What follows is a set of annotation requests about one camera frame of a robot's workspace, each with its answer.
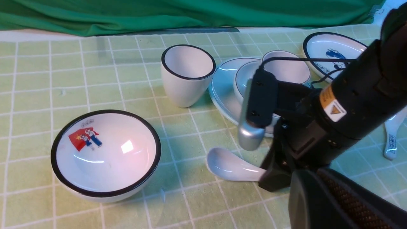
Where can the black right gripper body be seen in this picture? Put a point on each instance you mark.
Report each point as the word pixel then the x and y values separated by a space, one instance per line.
pixel 315 125

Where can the black rimmed flag bowl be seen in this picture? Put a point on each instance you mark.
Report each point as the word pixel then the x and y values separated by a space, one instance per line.
pixel 106 156

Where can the green backdrop cloth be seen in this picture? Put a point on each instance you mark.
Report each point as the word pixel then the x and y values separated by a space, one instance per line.
pixel 87 18

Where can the white cup black rim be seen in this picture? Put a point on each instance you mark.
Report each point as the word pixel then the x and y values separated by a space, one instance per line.
pixel 186 72

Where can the pale blue plain cup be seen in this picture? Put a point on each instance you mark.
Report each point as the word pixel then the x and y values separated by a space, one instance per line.
pixel 294 71

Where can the pale blue plain plate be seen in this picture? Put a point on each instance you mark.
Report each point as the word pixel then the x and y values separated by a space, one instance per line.
pixel 221 89

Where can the black rimmed illustrated plate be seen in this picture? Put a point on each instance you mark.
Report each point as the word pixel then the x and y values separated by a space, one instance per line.
pixel 331 46

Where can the light green checkered tablecloth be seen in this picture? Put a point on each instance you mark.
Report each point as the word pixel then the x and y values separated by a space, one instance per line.
pixel 49 79

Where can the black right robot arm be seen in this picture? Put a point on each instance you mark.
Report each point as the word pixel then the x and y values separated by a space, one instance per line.
pixel 378 76

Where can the pale blue plain spoon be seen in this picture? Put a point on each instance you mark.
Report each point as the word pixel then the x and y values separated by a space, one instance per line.
pixel 225 165

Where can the white spoon printed handle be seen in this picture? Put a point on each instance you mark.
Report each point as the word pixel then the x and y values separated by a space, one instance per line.
pixel 391 126

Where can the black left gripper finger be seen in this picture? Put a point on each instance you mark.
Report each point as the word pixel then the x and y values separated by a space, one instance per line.
pixel 326 199

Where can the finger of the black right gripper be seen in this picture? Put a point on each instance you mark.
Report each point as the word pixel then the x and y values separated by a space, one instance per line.
pixel 279 166

